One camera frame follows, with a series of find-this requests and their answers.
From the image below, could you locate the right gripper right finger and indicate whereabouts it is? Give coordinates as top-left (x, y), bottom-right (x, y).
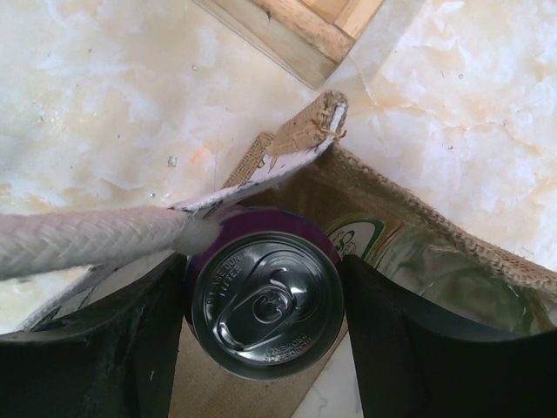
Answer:
top-left (341, 255), bottom-right (556, 417)

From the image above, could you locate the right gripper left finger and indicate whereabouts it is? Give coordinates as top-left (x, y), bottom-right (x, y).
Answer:
top-left (1, 255), bottom-right (187, 417)

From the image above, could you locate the green glass soda water bottle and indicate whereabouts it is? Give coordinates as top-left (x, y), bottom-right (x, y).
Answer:
top-left (326, 216), bottom-right (554, 335)

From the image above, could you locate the purple soda can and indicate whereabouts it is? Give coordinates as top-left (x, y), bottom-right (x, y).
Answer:
top-left (184, 205), bottom-right (344, 381)

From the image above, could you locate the canvas burlap tote bag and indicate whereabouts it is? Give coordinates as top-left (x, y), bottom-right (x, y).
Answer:
top-left (1, 91), bottom-right (556, 417)

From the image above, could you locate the wooden clothes rack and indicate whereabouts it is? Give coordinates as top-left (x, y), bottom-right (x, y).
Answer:
top-left (198, 0), bottom-right (383, 89)

